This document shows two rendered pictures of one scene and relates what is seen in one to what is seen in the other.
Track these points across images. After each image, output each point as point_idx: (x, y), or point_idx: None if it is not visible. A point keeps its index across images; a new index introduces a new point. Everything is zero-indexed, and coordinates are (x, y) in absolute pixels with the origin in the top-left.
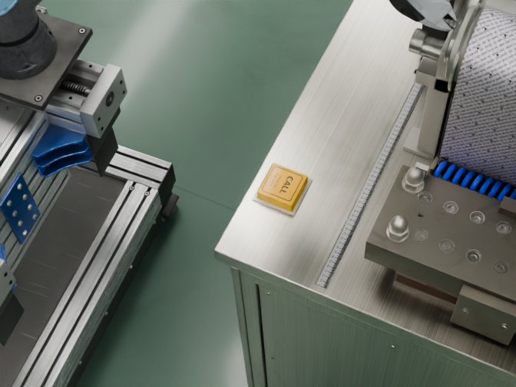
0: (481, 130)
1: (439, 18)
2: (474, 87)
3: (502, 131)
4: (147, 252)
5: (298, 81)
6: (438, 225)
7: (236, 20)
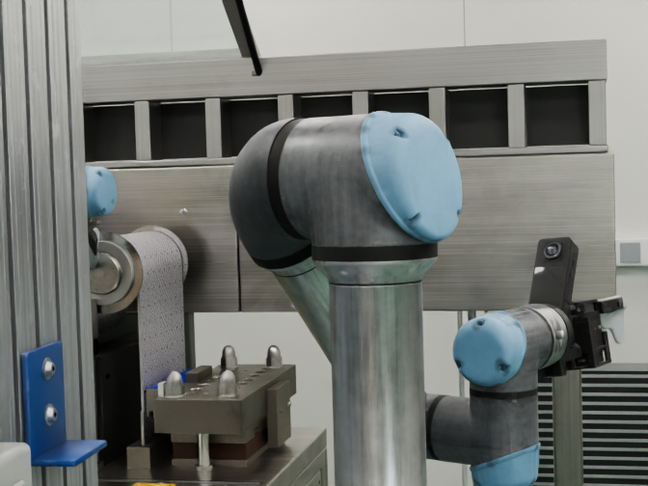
0: (151, 327)
1: (97, 247)
2: (144, 276)
3: (157, 317)
4: None
5: None
6: (215, 390)
7: None
